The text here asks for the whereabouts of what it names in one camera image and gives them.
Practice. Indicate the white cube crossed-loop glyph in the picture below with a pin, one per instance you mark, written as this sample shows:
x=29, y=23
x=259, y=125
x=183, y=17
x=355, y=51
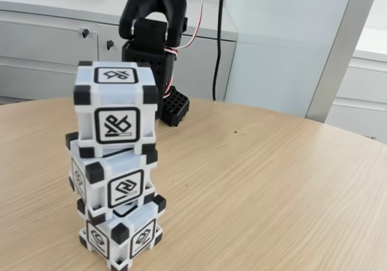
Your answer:
x=116, y=101

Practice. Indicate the white cube zigzag glyph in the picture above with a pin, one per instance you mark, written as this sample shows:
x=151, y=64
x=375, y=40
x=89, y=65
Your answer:
x=124, y=177

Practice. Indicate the grey metal post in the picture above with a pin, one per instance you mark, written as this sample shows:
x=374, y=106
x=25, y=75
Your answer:
x=340, y=56

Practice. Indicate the black cabinet lock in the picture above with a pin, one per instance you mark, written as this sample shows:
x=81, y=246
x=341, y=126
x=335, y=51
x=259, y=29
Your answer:
x=109, y=44
x=85, y=32

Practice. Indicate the white cube layered-sheets glyph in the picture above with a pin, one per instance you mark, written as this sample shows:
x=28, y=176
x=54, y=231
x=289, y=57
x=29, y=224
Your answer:
x=121, y=237

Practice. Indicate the white low cabinet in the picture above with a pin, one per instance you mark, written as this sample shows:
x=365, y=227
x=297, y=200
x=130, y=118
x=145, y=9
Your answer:
x=362, y=86

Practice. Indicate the white cabinet with locks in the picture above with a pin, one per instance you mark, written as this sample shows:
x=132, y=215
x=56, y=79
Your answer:
x=45, y=56

